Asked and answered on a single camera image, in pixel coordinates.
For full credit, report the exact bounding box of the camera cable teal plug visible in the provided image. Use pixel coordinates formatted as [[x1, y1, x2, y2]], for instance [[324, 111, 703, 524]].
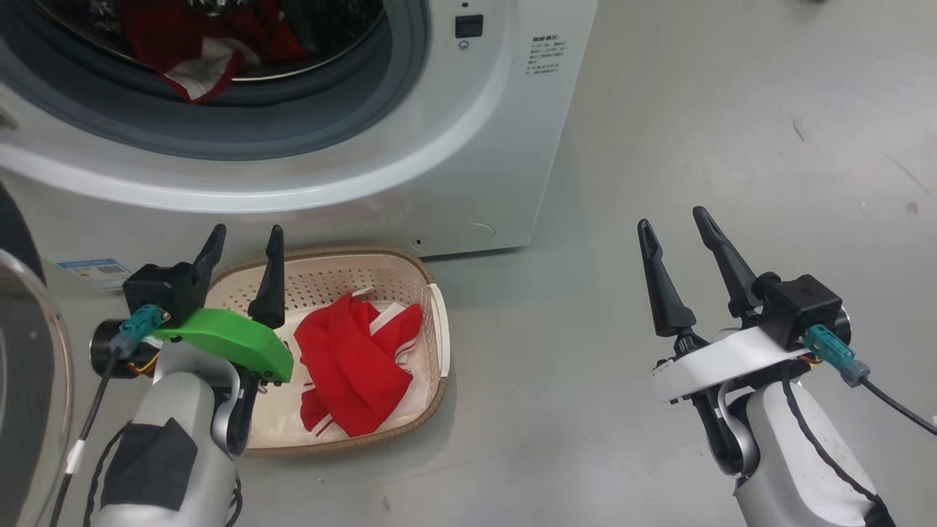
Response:
[[48, 306, 168, 527], [803, 326, 937, 438]]

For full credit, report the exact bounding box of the red white striped garment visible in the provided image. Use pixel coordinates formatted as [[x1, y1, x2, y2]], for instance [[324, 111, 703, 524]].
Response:
[[294, 293, 425, 438], [121, 0, 308, 103]]

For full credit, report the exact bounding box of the dark washing machine door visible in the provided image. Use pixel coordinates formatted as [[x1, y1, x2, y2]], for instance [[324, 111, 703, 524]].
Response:
[[0, 183, 74, 527]]

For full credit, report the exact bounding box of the beige perforated laundry basket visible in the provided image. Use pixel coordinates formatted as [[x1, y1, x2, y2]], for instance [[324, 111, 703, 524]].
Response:
[[205, 247, 451, 458]]

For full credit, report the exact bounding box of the white washing machine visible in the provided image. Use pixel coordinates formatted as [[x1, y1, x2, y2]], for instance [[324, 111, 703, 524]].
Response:
[[0, 0, 599, 258]]

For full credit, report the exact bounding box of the left camera cable teal plug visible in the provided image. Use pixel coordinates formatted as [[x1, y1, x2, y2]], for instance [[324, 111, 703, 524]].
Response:
[[48, 306, 168, 527]]

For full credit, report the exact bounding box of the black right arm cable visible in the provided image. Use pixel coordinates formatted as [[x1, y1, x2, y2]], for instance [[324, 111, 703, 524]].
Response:
[[780, 362, 897, 527]]

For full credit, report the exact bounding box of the blue energy label sticker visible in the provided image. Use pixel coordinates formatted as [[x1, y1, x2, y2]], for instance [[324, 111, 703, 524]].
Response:
[[57, 258, 132, 292]]

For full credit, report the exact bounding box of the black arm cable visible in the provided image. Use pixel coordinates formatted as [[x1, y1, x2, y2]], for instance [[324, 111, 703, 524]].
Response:
[[83, 421, 132, 527], [780, 362, 897, 527]]

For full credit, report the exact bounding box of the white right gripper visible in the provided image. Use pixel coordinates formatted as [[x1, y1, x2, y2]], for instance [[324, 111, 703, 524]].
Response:
[[637, 206, 854, 405]]

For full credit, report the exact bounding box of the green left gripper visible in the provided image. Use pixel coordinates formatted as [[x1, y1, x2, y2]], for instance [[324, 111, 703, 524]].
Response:
[[89, 224, 295, 386]]

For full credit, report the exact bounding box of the right camera cable teal plug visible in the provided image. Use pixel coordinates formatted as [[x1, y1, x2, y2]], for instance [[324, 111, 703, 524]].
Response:
[[803, 326, 937, 438]]

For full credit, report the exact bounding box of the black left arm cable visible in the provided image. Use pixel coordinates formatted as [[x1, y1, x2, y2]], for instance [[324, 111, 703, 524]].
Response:
[[83, 421, 132, 527]]

